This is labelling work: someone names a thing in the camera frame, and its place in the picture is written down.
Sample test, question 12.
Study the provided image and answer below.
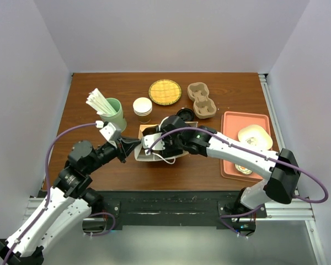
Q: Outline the floral patterned small dish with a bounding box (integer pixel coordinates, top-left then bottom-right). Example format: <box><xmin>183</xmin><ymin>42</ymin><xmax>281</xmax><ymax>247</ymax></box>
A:
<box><xmin>234</xmin><ymin>164</ymin><xmax>253</xmax><ymax>175</ymax></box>

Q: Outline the stack of black lids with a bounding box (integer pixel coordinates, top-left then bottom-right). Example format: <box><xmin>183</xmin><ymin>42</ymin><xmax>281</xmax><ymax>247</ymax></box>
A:
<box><xmin>177</xmin><ymin>108</ymin><xmax>195</xmax><ymax>122</ymax></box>

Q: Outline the cardboard cup carrier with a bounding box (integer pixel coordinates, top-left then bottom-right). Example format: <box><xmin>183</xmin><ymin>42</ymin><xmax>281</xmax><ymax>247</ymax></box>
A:
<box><xmin>187</xmin><ymin>82</ymin><xmax>217</xmax><ymax>119</ymax></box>

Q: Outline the white square bowl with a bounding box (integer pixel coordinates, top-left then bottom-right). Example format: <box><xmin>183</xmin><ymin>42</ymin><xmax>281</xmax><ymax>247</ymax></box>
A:
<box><xmin>237</xmin><ymin>124</ymin><xmax>273</xmax><ymax>150</ymax></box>

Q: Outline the brown paper bag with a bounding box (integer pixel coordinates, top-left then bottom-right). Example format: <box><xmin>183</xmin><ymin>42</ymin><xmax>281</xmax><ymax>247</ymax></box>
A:
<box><xmin>134</xmin><ymin>124</ymin><xmax>189</xmax><ymax>165</ymax></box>

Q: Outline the yellow woven coaster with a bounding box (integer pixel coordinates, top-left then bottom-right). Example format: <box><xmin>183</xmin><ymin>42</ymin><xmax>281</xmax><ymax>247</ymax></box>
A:
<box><xmin>148</xmin><ymin>79</ymin><xmax>182</xmax><ymax>106</ymax></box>

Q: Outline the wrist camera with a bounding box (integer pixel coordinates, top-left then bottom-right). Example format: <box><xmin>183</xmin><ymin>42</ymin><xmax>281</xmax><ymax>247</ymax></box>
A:
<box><xmin>95</xmin><ymin>120</ymin><xmax>121</xmax><ymax>146</ymax></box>
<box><xmin>141</xmin><ymin>132</ymin><xmax>166</xmax><ymax>156</ymax></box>

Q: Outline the aluminium frame rail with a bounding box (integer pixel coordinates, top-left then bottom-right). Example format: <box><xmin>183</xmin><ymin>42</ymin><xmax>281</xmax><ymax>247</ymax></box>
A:
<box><xmin>9</xmin><ymin>197</ymin><xmax>328</xmax><ymax>265</ymax></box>

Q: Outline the white wrapped straws bundle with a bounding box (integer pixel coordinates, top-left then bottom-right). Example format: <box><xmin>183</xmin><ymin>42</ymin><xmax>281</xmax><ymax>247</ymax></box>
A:
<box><xmin>86</xmin><ymin>88</ymin><xmax>116</xmax><ymax>115</ymax></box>

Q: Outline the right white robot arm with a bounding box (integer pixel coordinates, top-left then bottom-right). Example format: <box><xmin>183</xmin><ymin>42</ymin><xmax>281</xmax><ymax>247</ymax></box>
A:
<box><xmin>156</xmin><ymin>115</ymin><xmax>300</xmax><ymax>217</ymax></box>

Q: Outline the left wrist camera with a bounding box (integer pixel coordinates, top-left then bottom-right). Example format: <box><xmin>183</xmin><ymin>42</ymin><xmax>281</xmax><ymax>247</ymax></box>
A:
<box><xmin>95</xmin><ymin>120</ymin><xmax>121</xmax><ymax>146</ymax></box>

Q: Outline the green straw holder cup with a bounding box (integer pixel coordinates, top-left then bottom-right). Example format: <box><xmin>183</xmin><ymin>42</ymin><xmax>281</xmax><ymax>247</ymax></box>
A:
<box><xmin>100</xmin><ymin>98</ymin><xmax>127</xmax><ymax>132</ymax></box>

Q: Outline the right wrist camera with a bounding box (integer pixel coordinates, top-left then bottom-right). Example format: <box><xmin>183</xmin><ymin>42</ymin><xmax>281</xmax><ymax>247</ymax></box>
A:
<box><xmin>141</xmin><ymin>132</ymin><xmax>166</xmax><ymax>156</ymax></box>

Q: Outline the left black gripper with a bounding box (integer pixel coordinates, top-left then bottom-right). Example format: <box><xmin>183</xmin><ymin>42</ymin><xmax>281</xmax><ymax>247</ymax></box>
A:
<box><xmin>86</xmin><ymin>134</ymin><xmax>141</xmax><ymax>173</ymax></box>

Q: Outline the pink plastic tray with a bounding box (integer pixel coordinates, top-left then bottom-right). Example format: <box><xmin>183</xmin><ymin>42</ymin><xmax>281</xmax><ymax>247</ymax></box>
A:
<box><xmin>221</xmin><ymin>112</ymin><xmax>271</xmax><ymax>183</ymax></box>

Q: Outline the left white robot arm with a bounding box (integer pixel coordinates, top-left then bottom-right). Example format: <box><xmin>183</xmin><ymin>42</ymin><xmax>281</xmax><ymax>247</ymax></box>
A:
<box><xmin>0</xmin><ymin>136</ymin><xmax>141</xmax><ymax>264</ymax></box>

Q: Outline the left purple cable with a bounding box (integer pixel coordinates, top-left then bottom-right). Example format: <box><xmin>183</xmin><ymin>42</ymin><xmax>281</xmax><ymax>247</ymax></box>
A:
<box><xmin>1</xmin><ymin>123</ymin><xmax>116</xmax><ymax>265</ymax></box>

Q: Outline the stack of paper cups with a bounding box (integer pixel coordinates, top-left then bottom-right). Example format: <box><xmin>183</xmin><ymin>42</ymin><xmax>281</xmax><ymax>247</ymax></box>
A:
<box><xmin>132</xmin><ymin>97</ymin><xmax>153</xmax><ymax>124</ymax></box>

